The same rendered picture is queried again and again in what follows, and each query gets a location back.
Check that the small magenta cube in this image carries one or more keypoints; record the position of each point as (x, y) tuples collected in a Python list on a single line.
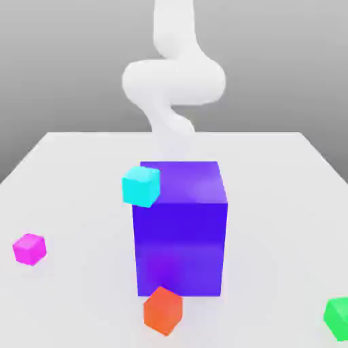
[(29, 249)]

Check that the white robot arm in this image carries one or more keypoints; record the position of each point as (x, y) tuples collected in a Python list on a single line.
[(174, 81)]

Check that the small orange cube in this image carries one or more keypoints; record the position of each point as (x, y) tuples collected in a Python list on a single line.
[(162, 311)]

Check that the large purple box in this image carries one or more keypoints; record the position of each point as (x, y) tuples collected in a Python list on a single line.
[(180, 239)]

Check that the small cyan cube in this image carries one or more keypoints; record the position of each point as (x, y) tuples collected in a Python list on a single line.
[(140, 187)]

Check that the small green cube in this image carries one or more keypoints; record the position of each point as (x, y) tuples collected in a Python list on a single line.
[(338, 318)]

